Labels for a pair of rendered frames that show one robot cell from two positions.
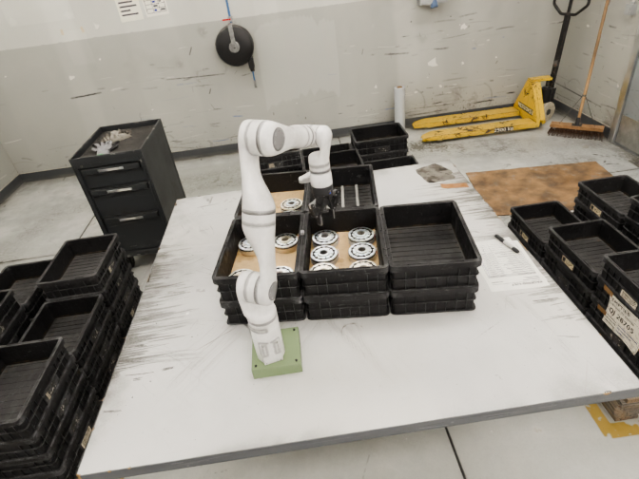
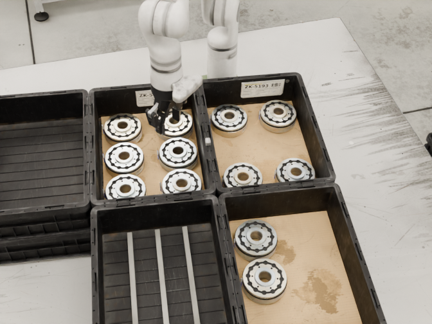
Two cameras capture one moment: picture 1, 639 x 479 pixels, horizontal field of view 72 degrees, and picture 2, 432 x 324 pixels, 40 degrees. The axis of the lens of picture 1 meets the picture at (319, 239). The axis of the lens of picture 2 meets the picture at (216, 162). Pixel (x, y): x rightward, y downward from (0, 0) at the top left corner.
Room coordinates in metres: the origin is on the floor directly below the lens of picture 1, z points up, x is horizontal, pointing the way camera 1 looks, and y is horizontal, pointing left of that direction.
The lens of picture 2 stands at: (2.35, -0.20, 2.08)
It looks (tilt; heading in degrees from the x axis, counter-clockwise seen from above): 51 degrees down; 164
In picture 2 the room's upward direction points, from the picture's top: 3 degrees clockwise
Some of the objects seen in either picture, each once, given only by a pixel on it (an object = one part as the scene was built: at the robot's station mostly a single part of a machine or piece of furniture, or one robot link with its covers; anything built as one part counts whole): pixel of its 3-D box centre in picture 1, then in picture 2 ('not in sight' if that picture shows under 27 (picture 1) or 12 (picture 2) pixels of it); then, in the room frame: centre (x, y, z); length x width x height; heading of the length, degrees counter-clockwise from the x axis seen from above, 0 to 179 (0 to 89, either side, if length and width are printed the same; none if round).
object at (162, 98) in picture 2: (322, 193); (167, 92); (1.35, -0.03, 1.10); 0.08 x 0.08 x 0.09
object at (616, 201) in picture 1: (616, 219); not in sight; (2.03, -1.72, 0.31); 0.40 x 0.30 x 0.34; 1
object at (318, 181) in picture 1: (317, 173); (172, 72); (1.37, -0.02, 1.17); 0.11 x 0.09 x 0.06; 40
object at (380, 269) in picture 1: (342, 239); (148, 139); (1.32, -0.08, 0.92); 0.40 x 0.30 x 0.02; 174
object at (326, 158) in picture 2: (262, 245); (261, 129); (1.35, 0.21, 0.92); 0.40 x 0.30 x 0.02; 174
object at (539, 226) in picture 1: (547, 237); not in sight; (2.02, -1.32, 0.26); 0.40 x 0.30 x 0.23; 1
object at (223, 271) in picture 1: (264, 256); (260, 142); (1.35, 0.21, 0.87); 0.40 x 0.30 x 0.11; 174
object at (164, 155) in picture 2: (323, 253); (178, 152); (1.33, -0.01, 0.86); 0.10 x 0.10 x 0.01
